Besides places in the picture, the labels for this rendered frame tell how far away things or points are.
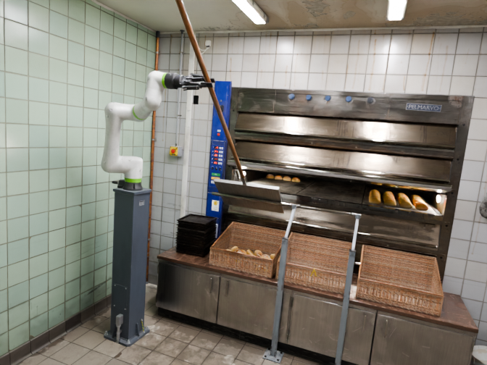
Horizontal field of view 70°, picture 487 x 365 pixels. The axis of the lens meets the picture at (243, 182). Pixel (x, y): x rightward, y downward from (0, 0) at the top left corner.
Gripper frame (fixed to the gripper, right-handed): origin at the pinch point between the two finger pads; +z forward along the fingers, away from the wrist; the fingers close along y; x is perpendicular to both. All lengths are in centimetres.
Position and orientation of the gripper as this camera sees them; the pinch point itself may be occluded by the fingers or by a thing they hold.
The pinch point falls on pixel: (208, 82)
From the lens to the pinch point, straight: 207.7
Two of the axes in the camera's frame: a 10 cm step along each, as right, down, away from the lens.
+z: 9.3, 1.3, -3.4
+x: -2.1, -5.7, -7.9
